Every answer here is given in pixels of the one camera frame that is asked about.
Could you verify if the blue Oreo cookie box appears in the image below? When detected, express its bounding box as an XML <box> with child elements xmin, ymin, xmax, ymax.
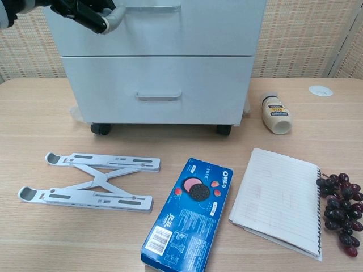
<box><xmin>141</xmin><ymin>158</ymin><xmax>235</xmax><ymax>272</ymax></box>

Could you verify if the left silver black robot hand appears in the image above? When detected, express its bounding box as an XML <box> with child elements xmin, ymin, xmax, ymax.
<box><xmin>16</xmin><ymin>0</ymin><xmax>127</xmax><ymax>35</ymax></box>

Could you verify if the white three-drawer cabinet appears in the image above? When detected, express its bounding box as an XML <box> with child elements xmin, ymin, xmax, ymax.
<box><xmin>42</xmin><ymin>0</ymin><xmax>267</xmax><ymax>127</ymax></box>

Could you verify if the dark purple grape bunch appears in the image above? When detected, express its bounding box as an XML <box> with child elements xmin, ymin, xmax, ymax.
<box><xmin>316</xmin><ymin>173</ymin><xmax>363</xmax><ymax>258</ymax></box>

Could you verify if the white round cable grommet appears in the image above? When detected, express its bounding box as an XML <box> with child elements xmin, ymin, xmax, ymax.
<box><xmin>308</xmin><ymin>84</ymin><xmax>333</xmax><ymax>97</ymax></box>

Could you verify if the beige sauce bottle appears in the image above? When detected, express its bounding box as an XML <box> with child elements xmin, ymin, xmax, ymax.
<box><xmin>260</xmin><ymin>92</ymin><xmax>293</xmax><ymax>135</ymax></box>

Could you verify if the beige woven partition screen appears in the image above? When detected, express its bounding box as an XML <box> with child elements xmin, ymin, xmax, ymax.
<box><xmin>0</xmin><ymin>0</ymin><xmax>363</xmax><ymax>83</ymax></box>

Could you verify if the white spiral lined notebook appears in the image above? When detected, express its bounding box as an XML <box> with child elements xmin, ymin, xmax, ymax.
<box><xmin>229</xmin><ymin>147</ymin><xmax>323</xmax><ymax>261</ymax></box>

